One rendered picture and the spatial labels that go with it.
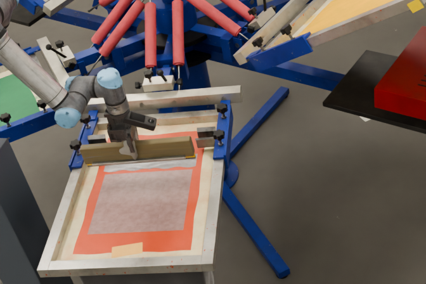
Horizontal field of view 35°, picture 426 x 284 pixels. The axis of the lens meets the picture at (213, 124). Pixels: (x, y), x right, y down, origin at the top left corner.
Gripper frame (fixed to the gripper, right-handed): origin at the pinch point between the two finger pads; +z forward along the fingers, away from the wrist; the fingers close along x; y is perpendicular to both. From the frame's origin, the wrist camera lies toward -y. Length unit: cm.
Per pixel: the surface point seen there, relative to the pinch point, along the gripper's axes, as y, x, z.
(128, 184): 6.4, 1.6, 13.6
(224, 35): -25, -81, 4
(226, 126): -29.6, -21.5, 8.0
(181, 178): -13.6, 0.2, 13.5
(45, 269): 26, 43, 10
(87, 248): 15.0, 32.1, 13.7
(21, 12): 94, -140, 15
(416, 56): -103, -44, -2
